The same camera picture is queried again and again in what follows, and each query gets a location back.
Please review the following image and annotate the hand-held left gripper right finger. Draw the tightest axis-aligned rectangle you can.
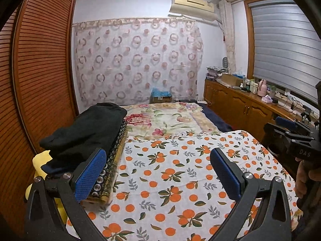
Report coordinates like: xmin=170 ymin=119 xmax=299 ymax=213
xmin=209 ymin=148 xmax=293 ymax=241

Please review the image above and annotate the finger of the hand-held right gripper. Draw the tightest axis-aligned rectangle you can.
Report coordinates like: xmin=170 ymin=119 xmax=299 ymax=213
xmin=263 ymin=123 xmax=314 ymax=147
xmin=274 ymin=117 xmax=314 ymax=134

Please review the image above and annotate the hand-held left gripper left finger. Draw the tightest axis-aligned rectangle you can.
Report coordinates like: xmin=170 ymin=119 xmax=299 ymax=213
xmin=24 ymin=148 xmax=107 ymax=241

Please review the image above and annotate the black t-shirt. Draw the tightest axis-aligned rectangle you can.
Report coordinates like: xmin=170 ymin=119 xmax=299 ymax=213
xmin=39 ymin=102 xmax=128 ymax=174

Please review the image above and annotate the person's right hand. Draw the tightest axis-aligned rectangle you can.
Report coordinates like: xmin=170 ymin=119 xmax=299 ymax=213
xmin=295 ymin=157 xmax=321 ymax=199

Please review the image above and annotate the black and gold folded cloth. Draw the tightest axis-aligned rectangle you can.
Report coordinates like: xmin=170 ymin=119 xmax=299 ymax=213
xmin=84 ymin=119 xmax=128 ymax=204

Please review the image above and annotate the small black tripod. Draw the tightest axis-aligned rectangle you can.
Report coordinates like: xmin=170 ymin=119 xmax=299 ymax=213
xmin=300 ymin=107 xmax=314 ymax=123

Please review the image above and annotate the wooden sideboard cabinet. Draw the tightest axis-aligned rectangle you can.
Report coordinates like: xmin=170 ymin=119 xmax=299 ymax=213
xmin=203 ymin=78 xmax=321 ymax=143

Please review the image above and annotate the row of small bottles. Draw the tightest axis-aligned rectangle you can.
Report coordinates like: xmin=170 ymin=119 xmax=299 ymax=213
xmin=239 ymin=78 xmax=259 ymax=93

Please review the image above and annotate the orange-print bedsheet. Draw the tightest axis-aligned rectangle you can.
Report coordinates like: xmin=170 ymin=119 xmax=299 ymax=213
xmin=66 ymin=130 xmax=301 ymax=241

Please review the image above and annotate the navy blue blanket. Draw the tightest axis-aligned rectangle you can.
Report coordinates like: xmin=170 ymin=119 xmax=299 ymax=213
xmin=201 ymin=104 xmax=234 ymax=133

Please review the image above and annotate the open cardboard box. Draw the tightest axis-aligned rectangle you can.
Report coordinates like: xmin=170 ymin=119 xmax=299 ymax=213
xmin=221 ymin=73 xmax=244 ymax=86

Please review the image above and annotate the grey window blind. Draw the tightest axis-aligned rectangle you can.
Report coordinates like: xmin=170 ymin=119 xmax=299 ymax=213
xmin=249 ymin=0 xmax=321 ymax=98

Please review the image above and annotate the floral blanket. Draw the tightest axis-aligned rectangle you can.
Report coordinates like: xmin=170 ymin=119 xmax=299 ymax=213
xmin=120 ymin=102 xmax=222 ymax=141

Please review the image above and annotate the pile of patterned cloths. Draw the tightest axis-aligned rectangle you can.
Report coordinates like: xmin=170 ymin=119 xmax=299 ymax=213
xmin=206 ymin=66 xmax=229 ymax=79

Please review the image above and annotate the cardboard box with blue bag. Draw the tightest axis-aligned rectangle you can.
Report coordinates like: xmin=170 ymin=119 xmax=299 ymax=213
xmin=150 ymin=88 xmax=173 ymax=104

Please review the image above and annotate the beige patterned window curtain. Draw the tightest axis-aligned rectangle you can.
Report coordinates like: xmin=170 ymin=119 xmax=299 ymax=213
xmin=217 ymin=0 xmax=237 ymax=74

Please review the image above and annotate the wooden louvred wardrobe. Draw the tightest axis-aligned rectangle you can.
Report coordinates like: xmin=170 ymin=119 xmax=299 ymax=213
xmin=0 ymin=0 xmax=79 ymax=231

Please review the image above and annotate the circle-print sheer curtain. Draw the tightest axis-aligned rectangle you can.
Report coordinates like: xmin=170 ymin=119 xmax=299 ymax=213
xmin=72 ymin=17 xmax=203 ymax=106

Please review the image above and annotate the beige air conditioner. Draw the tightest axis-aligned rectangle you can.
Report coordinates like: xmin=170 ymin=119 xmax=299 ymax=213
xmin=169 ymin=0 xmax=222 ymax=22

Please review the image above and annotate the tangle of cables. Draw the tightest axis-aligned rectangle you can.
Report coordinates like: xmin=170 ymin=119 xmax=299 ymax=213
xmin=274 ymin=94 xmax=306 ymax=113

